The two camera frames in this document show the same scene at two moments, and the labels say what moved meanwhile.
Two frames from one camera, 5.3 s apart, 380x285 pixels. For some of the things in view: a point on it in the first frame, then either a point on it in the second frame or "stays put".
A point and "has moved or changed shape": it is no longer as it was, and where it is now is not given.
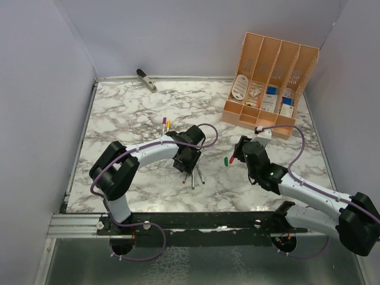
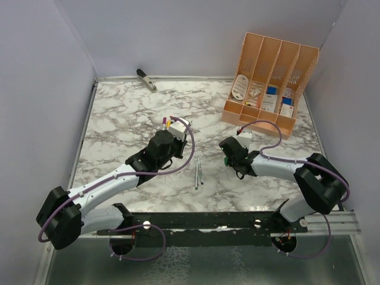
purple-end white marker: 164,122 stays put
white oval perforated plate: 240,87 stays put
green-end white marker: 193,186 has moved or changed shape
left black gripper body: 188,163 -> 177,148
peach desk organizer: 269,76 stays put
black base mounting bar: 202,229 stays put
